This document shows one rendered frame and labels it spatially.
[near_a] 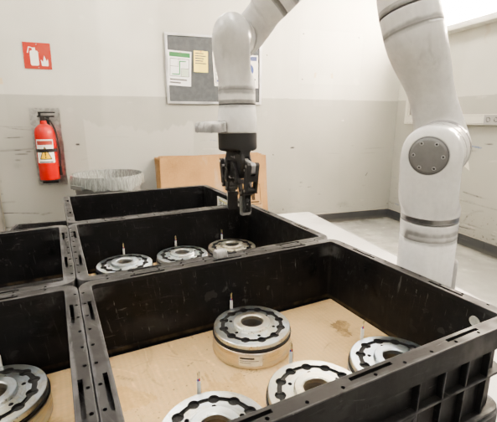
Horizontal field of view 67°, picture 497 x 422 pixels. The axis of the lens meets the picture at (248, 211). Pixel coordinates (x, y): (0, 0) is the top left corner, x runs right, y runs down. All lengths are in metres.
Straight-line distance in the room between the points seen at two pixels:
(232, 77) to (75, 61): 3.01
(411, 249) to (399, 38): 0.34
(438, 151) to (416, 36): 0.17
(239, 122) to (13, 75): 3.13
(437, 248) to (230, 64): 0.47
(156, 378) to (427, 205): 0.47
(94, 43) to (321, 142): 2.32
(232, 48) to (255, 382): 0.52
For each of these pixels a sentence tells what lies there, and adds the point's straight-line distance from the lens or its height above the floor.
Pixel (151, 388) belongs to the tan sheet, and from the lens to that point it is 0.48.
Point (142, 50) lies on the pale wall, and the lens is 3.66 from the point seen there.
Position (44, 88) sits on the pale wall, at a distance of 3.67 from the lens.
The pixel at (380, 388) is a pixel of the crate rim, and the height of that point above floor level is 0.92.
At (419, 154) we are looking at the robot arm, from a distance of 0.65.
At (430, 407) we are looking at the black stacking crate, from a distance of 0.42.
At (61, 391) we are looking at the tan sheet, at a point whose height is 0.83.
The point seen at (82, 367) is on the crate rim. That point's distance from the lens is 0.36.
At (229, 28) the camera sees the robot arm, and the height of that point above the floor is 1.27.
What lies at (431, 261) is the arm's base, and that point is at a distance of 0.70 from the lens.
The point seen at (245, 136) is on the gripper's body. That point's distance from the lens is 0.70.
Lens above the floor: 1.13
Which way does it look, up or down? 14 degrees down
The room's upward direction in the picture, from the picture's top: straight up
